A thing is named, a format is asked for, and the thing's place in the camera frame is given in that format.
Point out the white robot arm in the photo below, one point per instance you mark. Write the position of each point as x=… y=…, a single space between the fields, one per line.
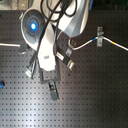
x=39 y=27

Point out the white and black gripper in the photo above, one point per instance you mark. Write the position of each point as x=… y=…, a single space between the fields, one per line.
x=46 y=58

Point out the grey metal cable clip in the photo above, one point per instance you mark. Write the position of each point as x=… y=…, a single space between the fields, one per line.
x=100 y=36

